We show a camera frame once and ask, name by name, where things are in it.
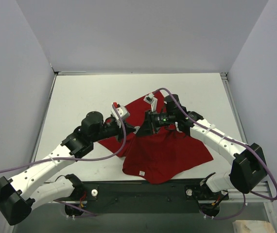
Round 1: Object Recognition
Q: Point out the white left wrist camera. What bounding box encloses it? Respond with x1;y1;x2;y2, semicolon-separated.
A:
111;102;130;128

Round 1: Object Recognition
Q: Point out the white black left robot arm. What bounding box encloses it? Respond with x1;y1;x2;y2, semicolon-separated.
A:
0;106;135;226

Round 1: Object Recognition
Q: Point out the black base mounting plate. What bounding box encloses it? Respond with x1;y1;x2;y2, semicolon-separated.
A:
61;179;228;201

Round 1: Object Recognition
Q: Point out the aluminium table edge rail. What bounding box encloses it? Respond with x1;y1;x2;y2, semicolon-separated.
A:
55;71;216;76

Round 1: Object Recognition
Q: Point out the red t-shirt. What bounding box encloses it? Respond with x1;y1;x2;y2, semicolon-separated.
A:
97;91;214;185

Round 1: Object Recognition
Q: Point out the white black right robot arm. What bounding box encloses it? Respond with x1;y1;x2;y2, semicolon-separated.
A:
136;93;267;194

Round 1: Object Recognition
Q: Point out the beige foam block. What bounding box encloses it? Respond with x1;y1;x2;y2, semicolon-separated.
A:
233;220;276;233

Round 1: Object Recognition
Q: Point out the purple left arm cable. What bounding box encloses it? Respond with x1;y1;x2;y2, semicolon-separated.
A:
0;103;127;218

